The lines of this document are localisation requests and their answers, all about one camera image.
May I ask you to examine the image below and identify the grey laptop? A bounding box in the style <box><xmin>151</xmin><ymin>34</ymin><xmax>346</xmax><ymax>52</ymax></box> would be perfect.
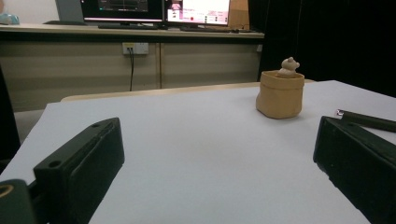
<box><xmin>43</xmin><ymin>0</ymin><xmax>87</xmax><ymax>26</ymax></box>

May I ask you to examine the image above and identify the white wall socket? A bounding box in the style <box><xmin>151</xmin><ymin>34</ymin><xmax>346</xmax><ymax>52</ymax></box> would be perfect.
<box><xmin>121</xmin><ymin>42</ymin><xmax>149</xmax><ymax>56</ymax></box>

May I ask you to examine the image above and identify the dark-screen computer monitor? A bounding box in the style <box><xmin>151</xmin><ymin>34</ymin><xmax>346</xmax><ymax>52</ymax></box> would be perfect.
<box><xmin>79</xmin><ymin>0</ymin><xmax>164</xmax><ymax>23</ymax></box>

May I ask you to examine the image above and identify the teal object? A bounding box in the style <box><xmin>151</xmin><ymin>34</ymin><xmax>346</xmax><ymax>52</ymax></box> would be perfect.
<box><xmin>0</xmin><ymin>12</ymin><xmax>21</xmax><ymax>26</ymax></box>

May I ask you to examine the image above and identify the black power cable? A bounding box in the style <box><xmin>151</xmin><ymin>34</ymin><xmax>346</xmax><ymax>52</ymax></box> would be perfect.
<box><xmin>126</xmin><ymin>47</ymin><xmax>135</xmax><ymax>92</ymax></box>

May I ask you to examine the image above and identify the black curtain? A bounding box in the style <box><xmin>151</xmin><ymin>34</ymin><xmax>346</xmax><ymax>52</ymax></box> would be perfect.
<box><xmin>247</xmin><ymin>0</ymin><xmax>396</xmax><ymax>98</ymax></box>

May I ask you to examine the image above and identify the dark pen with silver tip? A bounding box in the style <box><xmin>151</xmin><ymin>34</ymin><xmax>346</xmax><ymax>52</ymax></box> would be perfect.
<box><xmin>334</xmin><ymin>108</ymin><xmax>396</xmax><ymax>133</ymax></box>

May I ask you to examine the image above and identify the long beige desk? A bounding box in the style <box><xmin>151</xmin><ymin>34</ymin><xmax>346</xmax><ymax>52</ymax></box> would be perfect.
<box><xmin>0</xmin><ymin>22</ymin><xmax>265</xmax><ymax>113</ymax></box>

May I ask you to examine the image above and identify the brown cardboard box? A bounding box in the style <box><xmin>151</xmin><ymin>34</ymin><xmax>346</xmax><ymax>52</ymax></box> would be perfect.
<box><xmin>228</xmin><ymin>0</ymin><xmax>250</xmax><ymax>31</ymax></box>

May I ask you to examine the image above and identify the black keyboard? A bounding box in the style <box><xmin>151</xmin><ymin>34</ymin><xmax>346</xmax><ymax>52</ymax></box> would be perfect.
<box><xmin>179</xmin><ymin>25</ymin><xmax>241</xmax><ymax>34</ymax></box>
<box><xmin>97</xmin><ymin>23</ymin><xmax>159</xmax><ymax>31</ymax></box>

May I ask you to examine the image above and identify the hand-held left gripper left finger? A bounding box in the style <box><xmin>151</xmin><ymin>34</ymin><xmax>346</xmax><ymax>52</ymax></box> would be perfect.
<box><xmin>33</xmin><ymin>117</ymin><xmax>126</xmax><ymax>224</ymax></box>

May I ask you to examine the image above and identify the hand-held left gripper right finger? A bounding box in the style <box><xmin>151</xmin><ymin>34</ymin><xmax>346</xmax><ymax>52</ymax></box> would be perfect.
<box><xmin>313</xmin><ymin>116</ymin><xmax>396</xmax><ymax>224</ymax></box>

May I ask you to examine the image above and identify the tan bag-shaped bear pen holder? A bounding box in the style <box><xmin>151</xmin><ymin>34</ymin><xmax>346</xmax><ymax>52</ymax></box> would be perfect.
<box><xmin>255</xmin><ymin>56</ymin><xmax>305</xmax><ymax>120</ymax></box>

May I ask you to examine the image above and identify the bright-screen computer monitor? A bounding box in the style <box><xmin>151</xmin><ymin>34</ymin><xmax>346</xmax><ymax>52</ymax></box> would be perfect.
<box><xmin>163</xmin><ymin>0</ymin><xmax>232</xmax><ymax>26</ymax></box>

